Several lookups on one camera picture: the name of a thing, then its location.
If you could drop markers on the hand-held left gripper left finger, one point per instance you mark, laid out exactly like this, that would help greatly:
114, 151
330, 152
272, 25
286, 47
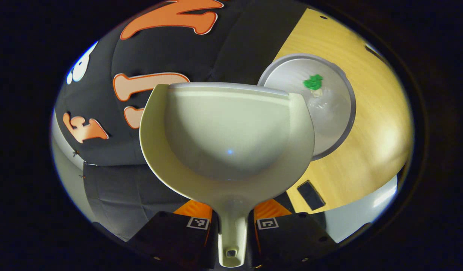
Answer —
211, 244

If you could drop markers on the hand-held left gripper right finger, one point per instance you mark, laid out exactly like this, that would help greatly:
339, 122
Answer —
252, 244

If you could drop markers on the grey plastic dustpan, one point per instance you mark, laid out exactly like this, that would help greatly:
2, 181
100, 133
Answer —
227, 128

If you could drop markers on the white ribbed garbage bin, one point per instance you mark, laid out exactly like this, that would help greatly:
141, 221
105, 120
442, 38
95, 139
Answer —
333, 120

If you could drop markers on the white paper ball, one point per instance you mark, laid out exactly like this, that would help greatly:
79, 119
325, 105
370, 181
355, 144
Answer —
317, 93

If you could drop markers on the green paper ball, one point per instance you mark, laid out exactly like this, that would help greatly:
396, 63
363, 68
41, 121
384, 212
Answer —
313, 82

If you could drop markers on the wooden desktop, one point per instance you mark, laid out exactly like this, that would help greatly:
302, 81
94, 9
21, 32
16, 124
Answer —
378, 124

